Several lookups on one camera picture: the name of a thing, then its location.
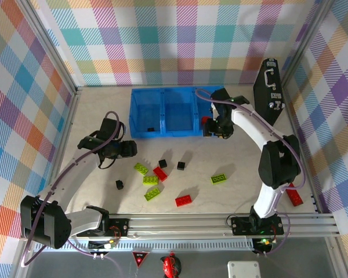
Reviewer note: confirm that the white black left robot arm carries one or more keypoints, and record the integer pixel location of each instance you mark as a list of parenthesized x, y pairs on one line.
[(84, 220)]

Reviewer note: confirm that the wide aluminium frame rail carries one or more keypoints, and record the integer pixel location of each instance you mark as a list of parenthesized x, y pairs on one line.
[(177, 224)]

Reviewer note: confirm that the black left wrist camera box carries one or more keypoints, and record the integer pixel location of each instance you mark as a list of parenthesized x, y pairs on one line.
[(109, 128)]

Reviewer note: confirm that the red black triangle sign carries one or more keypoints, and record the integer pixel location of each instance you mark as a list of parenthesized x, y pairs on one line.
[(140, 257)]

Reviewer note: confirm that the black square lego brick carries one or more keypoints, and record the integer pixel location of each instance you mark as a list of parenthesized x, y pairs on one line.
[(150, 129), (162, 163), (119, 184), (181, 165)]

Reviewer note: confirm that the green long lego brick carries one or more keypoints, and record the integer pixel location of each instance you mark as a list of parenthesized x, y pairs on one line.
[(152, 193), (219, 179), (150, 180), (140, 168)]

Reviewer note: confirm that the red black round device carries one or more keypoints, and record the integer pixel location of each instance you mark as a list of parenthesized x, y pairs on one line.
[(170, 265)]

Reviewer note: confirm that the small circuit board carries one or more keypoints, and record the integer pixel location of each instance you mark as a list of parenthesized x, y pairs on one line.
[(103, 245), (264, 243)]

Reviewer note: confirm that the red glitter toy microphone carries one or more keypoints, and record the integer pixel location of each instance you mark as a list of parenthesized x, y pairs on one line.
[(295, 198)]

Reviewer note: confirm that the red long lego brick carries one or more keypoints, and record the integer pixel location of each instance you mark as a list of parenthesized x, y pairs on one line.
[(204, 120), (184, 200), (160, 173)]

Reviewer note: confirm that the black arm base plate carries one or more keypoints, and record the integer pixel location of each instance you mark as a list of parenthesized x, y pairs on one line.
[(240, 226), (119, 227)]

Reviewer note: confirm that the aluminium table edge rail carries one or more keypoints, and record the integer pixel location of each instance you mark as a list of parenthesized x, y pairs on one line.
[(68, 121), (297, 130)]

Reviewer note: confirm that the white plastic box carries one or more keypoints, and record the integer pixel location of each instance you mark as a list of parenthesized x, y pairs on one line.
[(243, 269)]

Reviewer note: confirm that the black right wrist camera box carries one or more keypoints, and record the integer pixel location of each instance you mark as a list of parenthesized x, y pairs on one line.
[(220, 95)]

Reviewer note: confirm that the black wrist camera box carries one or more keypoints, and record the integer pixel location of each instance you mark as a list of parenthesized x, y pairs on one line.
[(109, 128), (220, 95)]

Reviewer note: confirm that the aluminium frame post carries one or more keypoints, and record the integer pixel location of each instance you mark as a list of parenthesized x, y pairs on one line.
[(305, 43), (53, 49)]

